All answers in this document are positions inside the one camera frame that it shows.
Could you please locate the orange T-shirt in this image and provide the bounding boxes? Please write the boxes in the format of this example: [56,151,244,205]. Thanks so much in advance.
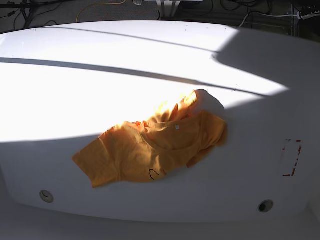
[72,89,228,188]

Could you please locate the red tape rectangle marking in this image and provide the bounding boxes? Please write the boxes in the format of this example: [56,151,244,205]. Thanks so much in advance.
[280,139,302,177]

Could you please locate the right table grommet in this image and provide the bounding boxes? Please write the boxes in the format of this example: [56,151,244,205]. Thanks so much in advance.
[258,199,274,213]

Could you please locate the table grommet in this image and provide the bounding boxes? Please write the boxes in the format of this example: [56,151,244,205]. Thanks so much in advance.
[258,199,274,213]
[39,190,54,203]

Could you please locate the left table grommet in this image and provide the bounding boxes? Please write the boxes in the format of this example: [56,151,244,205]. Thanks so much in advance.
[39,190,54,203]

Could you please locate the white power strip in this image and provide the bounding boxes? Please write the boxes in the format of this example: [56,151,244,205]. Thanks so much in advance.
[297,4,320,20]

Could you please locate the aluminium frame profile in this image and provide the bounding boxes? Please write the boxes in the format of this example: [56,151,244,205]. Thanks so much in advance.
[156,0,181,18]

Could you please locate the yellow cable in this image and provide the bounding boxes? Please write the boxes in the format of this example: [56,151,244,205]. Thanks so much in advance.
[76,0,127,23]

